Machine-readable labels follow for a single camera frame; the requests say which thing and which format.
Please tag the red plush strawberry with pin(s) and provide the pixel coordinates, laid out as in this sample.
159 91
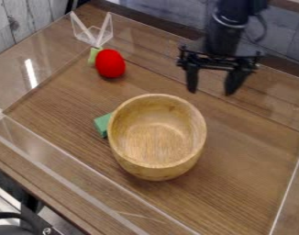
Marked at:
108 62

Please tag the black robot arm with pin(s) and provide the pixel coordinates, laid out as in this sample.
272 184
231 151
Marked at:
220 50

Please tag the clear acrylic corner bracket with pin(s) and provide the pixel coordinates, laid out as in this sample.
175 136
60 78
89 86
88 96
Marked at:
92 35

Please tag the clear acrylic tray wall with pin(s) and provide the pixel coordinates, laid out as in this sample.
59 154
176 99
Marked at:
92 202

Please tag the wooden bowl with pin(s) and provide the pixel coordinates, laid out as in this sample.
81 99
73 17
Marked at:
156 134

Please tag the green foam block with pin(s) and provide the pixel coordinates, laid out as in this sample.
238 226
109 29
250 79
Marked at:
101 124

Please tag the black clamp mount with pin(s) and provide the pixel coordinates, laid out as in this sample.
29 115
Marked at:
20 221

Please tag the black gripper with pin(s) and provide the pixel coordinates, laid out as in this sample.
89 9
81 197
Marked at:
239 65

